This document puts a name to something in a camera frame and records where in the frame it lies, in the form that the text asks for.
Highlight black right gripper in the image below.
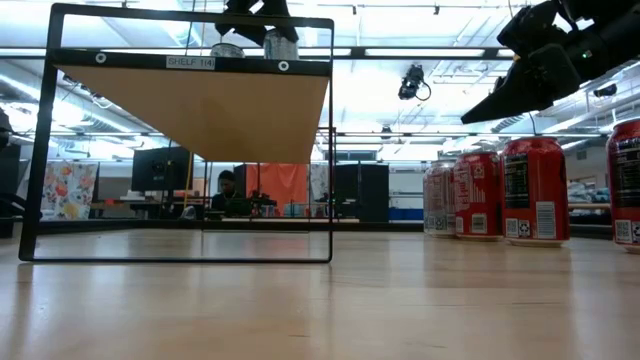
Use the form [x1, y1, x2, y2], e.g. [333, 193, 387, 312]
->
[460, 43, 584, 125]

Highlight red cola can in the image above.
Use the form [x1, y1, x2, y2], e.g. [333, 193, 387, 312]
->
[604, 118, 640, 255]
[452, 151, 505, 243]
[499, 136, 572, 249]

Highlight silver Diet Coke can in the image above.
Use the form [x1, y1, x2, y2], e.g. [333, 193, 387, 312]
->
[423, 159, 457, 239]

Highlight blue storage bins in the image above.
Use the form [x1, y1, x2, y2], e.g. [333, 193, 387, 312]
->
[388, 207, 425, 222]

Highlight orange-red panel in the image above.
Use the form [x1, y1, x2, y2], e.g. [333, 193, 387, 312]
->
[244, 162, 310, 218]

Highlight black monitor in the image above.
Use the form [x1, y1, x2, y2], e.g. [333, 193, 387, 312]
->
[131, 146, 194, 193]

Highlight black cabinet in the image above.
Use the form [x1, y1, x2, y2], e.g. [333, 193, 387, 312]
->
[333, 162, 391, 223]

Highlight floral cloth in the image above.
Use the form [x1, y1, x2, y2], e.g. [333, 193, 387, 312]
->
[39, 160, 100, 222]

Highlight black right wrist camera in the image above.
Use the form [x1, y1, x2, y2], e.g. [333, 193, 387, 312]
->
[497, 2, 569, 56]

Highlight black overhead camera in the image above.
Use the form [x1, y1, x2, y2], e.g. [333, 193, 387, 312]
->
[397, 63, 433, 103]

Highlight wooden shelf black metal frame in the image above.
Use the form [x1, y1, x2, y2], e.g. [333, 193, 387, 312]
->
[18, 2, 335, 265]

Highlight black aluminium rig frame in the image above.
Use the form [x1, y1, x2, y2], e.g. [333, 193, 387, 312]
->
[0, 218, 640, 242]

